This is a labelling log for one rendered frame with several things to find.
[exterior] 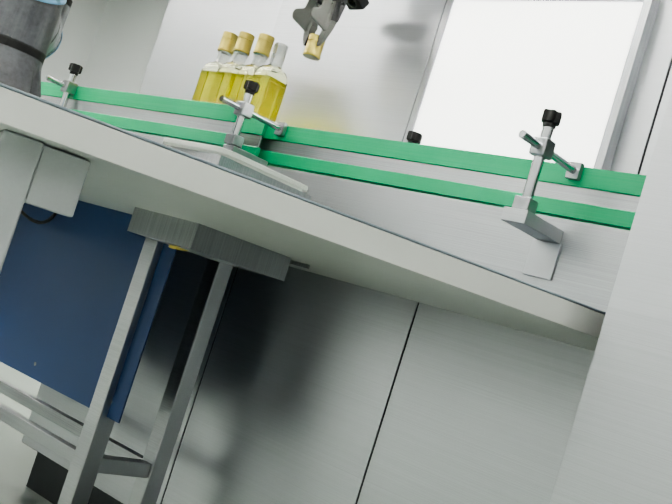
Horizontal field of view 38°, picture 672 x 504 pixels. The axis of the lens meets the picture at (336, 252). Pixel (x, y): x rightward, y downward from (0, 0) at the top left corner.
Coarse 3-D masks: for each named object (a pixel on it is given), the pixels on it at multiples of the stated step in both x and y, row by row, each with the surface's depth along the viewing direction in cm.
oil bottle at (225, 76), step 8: (224, 64) 208; (232, 64) 206; (240, 64) 208; (224, 72) 207; (232, 72) 205; (216, 80) 208; (224, 80) 206; (232, 80) 205; (216, 88) 207; (224, 88) 205; (216, 96) 206
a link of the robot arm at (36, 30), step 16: (0, 0) 161; (16, 0) 160; (32, 0) 161; (48, 0) 163; (64, 0) 167; (0, 16) 160; (16, 16) 160; (32, 16) 161; (48, 16) 164; (0, 32) 160; (16, 32) 160; (32, 32) 162; (48, 32) 165; (48, 48) 167
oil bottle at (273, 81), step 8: (272, 64) 200; (256, 72) 200; (264, 72) 199; (272, 72) 198; (280, 72) 200; (256, 80) 200; (264, 80) 198; (272, 80) 198; (280, 80) 200; (264, 88) 197; (272, 88) 198; (280, 88) 200; (256, 96) 198; (264, 96) 197; (272, 96) 199; (280, 96) 200; (256, 104) 198; (264, 104) 198; (272, 104) 199; (280, 104) 201; (256, 112) 197; (264, 112) 198; (272, 112) 200; (272, 120) 200
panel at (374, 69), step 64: (384, 0) 204; (448, 0) 193; (512, 0) 183; (576, 0) 174; (640, 0) 166; (320, 64) 211; (384, 64) 199; (640, 64) 165; (320, 128) 206; (384, 128) 195
